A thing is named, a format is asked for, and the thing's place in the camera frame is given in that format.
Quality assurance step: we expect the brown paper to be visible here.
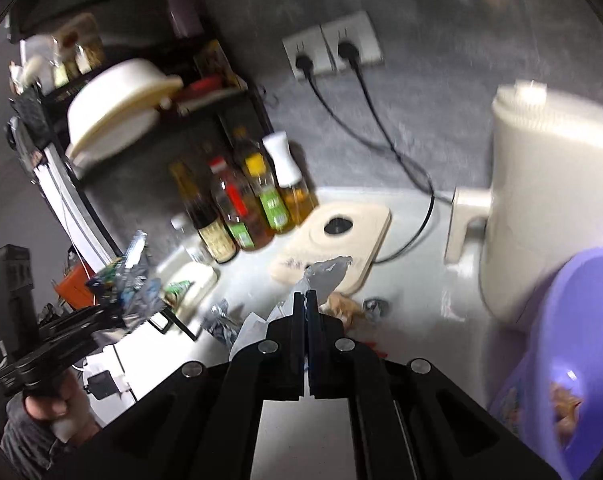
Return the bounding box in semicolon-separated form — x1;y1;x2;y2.
320;292;365;330

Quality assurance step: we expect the silver foil wrapper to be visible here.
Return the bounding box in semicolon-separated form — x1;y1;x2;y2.
202;299;242;350

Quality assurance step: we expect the colourful snack wrapper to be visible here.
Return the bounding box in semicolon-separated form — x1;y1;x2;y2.
86;230;165;333

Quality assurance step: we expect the person's left forearm dark sleeve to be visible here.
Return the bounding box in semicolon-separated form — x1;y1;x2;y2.
0;393;65;479

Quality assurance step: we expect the black kitchen rack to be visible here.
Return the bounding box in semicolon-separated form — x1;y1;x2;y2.
5;8;276;340

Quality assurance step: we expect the purple plastic trash bucket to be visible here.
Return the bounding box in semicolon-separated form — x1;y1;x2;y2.
489;248;603;479

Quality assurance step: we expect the person's left hand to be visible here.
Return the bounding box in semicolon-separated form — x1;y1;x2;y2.
25;370;101;446

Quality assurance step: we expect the white tray with green packets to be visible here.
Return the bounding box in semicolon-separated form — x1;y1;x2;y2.
163;262;218;324

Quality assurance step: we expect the red cap sauce bottle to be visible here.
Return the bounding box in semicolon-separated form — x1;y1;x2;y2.
208;156;274;252

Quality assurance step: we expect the dark soy sauce bottle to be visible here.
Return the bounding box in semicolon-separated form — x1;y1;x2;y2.
169;162;238;264

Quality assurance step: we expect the yellow cap green label bottle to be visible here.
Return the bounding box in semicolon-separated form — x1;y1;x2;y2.
232;126;294;234

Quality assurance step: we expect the white oil spray bottle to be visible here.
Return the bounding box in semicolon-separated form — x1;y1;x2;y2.
262;131;315;226

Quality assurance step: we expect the small white cap jar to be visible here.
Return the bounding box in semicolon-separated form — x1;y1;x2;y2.
170;214;213;264

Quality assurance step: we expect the white plastic basin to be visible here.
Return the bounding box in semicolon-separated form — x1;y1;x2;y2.
66;58;183;168

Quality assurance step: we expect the left black power cable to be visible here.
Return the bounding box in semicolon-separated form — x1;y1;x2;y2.
296;56;456;206

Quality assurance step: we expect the black power cable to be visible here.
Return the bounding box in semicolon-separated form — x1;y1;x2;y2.
296;56;456;206
338;41;437;265

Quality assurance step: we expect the right black power cable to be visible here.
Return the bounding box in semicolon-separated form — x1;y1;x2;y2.
338;41;437;265

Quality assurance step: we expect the left wall socket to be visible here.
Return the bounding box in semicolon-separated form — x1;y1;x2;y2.
282;25;335;80

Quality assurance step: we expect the wall socket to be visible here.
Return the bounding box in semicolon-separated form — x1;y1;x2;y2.
282;25;335;80
321;11;384;73

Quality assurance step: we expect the right wall socket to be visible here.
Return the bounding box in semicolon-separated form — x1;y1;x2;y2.
321;11;384;73

